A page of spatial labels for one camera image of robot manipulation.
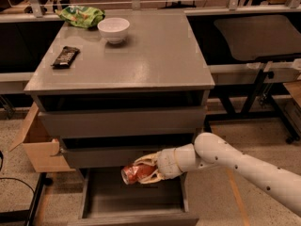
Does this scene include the brown cardboard box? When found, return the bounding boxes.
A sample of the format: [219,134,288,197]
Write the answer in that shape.
[9,103,73,172]

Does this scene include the grey drawer cabinet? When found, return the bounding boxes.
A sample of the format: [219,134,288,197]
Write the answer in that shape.
[24,9,216,212]

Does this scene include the dark chocolate bar wrapper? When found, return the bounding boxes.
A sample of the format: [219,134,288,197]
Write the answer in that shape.
[52,46,80,69]

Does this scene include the black cable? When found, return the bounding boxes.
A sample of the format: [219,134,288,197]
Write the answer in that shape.
[0,149,36,196]

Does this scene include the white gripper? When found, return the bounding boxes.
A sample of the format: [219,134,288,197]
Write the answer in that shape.
[134,149,182,184]

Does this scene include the green chip bag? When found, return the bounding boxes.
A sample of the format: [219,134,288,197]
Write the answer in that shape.
[55,6,105,28]

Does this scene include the grey middle drawer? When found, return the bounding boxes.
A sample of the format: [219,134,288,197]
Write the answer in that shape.
[63,145,174,169]

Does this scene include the grey open bottom drawer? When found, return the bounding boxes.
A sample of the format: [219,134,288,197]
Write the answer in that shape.
[68,167,198,226]

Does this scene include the grey metal railing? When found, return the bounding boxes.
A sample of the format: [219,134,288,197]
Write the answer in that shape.
[0,0,301,23]

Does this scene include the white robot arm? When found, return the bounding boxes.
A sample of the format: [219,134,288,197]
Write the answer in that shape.
[135,133,301,216]

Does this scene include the white ceramic bowl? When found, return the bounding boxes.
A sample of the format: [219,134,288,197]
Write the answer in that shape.
[97,18,130,44]

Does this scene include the grey top drawer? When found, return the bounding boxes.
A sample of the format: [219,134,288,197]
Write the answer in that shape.
[39,106,206,138]

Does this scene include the black metal table frame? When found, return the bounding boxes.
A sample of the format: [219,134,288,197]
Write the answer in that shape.
[0,172,54,226]

